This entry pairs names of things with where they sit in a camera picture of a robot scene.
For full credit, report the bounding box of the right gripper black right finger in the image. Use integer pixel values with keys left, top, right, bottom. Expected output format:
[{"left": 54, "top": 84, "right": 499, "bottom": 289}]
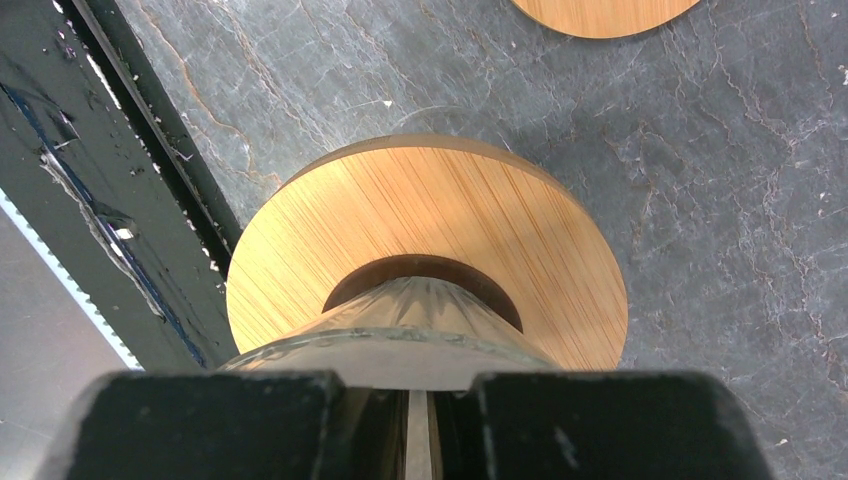
[{"left": 430, "top": 372, "right": 491, "bottom": 479}]

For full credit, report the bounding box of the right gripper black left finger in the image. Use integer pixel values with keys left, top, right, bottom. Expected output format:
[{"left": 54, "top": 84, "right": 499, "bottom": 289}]
[{"left": 317, "top": 372, "right": 408, "bottom": 479}]

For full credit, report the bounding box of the wooden ring stand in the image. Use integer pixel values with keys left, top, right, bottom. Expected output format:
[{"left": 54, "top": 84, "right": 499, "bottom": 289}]
[
  {"left": 226, "top": 134, "right": 628, "bottom": 370},
  {"left": 512, "top": 0, "right": 699, "bottom": 39}
]

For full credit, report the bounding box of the white paper coffee filter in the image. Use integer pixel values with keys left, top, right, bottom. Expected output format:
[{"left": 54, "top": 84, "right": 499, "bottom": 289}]
[{"left": 404, "top": 390, "right": 434, "bottom": 480}]

